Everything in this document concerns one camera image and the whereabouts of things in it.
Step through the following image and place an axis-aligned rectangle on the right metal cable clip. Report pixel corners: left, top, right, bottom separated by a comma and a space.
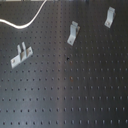
104, 7, 116, 28

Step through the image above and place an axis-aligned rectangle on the metal cable clip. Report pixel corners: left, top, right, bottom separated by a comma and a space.
67, 21, 80, 45
10, 43, 33, 68
104, 7, 116, 28

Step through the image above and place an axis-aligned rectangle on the left metal cable clip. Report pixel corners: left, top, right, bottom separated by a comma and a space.
10, 43, 33, 68

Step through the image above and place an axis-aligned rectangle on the middle metal cable clip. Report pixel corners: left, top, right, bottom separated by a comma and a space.
67, 21, 80, 45

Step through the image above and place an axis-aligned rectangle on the white cable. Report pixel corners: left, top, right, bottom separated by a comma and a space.
0, 0, 48, 29

